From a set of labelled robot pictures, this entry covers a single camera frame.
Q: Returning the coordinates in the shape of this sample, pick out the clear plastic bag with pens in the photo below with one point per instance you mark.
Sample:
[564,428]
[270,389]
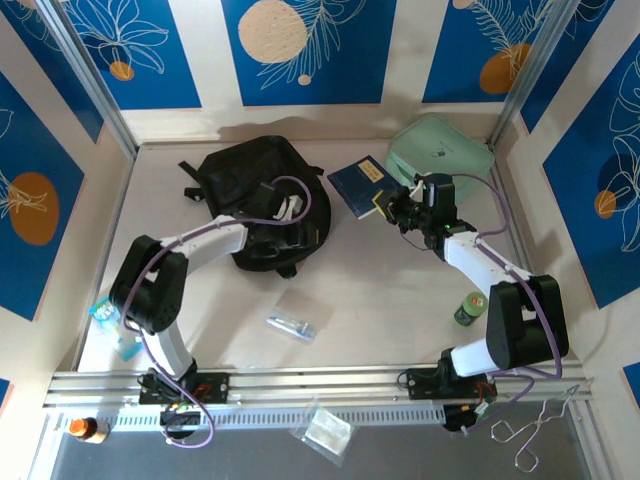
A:
[297,317]

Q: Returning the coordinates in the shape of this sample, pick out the black backpack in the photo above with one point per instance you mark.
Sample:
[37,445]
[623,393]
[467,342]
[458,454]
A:
[240,170]

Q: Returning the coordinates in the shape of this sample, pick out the mint green pencil case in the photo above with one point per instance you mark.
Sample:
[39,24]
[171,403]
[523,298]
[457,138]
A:
[445,150]

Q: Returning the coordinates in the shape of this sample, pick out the dark blue book yellow label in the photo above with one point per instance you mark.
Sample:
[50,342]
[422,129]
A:
[357,185]

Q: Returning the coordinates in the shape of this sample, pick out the aluminium rail frame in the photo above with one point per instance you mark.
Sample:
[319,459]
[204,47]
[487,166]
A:
[320,382]

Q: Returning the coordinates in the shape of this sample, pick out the amber bottle orange cap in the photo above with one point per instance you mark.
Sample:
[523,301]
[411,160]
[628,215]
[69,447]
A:
[89,430]

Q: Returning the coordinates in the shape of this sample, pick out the blue snack packet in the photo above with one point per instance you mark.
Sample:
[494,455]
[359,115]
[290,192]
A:
[131,340]

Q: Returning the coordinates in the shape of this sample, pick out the green round jar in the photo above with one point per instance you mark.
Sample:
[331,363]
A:
[470,307]

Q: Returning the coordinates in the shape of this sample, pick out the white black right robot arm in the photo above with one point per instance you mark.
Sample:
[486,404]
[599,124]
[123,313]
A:
[470,261]

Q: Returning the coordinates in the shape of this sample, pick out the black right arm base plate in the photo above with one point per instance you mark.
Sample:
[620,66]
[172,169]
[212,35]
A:
[420,382]

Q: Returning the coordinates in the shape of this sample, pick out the clear zip bag beige contents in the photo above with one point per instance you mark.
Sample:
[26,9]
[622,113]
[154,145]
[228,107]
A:
[327,430]

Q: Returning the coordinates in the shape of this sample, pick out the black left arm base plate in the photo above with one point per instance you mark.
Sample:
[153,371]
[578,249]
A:
[215,387]

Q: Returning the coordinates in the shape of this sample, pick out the aluminium side rail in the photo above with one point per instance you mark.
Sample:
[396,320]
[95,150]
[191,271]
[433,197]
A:
[515,235]

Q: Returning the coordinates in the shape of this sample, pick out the black electronics box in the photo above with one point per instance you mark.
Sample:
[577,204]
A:
[180,417]
[467,417]

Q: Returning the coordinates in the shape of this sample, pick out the aluminium corner post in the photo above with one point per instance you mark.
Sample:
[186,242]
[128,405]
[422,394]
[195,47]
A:
[530,75]
[90,80]

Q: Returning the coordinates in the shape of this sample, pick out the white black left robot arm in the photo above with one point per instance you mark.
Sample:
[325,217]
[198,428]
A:
[215,241]

